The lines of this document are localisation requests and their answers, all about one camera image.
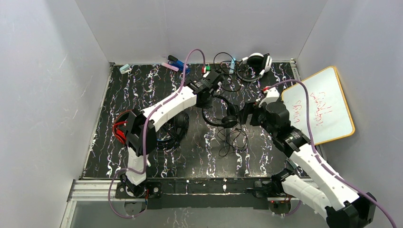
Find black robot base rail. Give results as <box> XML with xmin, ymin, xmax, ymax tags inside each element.
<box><xmin>138</xmin><ymin>178</ymin><xmax>284</xmax><ymax>211</ymax></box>

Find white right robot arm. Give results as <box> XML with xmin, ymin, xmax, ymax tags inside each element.
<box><xmin>240</xmin><ymin>86</ymin><xmax>375</xmax><ymax>228</ymax></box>

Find mint eraser block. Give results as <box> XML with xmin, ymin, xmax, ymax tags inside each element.
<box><xmin>119</xmin><ymin>64</ymin><xmax>131</xmax><ymax>74</ymax></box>

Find blue stapler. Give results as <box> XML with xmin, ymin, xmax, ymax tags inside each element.
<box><xmin>167</xmin><ymin>55</ymin><xmax>185</xmax><ymax>72</ymax></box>

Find white headphones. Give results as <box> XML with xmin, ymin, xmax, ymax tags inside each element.
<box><xmin>235</xmin><ymin>53</ymin><xmax>272</xmax><ymax>82</ymax></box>

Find blue black headphones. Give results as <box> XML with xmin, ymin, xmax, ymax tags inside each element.
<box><xmin>156</xmin><ymin>111</ymin><xmax>190</xmax><ymax>150</ymax></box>

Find yellow framed whiteboard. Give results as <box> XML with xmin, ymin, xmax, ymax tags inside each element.
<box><xmin>281</xmin><ymin>66</ymin><xmax>355</xmax><ymax>145</ymax></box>

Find pink marker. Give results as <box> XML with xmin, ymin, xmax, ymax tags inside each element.
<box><xmin>161</xmin><ymin>62</ymin><xmax>179</xmax><ymax>72</ymax></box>

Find red headphones with cable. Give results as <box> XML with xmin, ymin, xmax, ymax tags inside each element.
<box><xmin>112</xmin><ymin>109</ymin><xmax>132</xmax><ymax>145</ymax></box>

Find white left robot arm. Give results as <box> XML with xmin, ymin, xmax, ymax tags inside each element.
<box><xmin>125</xmin><ymin>70</ymin><xmax>223</xmax><ymax>186</ymax></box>

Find light blue marker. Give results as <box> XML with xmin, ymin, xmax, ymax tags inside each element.
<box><xmin>229</xmin><ymin>59</ymin><xmax>236</xmax><ymax>74</ymax></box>

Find black cable on table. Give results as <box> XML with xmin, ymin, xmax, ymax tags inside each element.
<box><xmin>212</xmin><ymin>51</ymin><xmax>246</xmax><ymax>93</ymax></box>

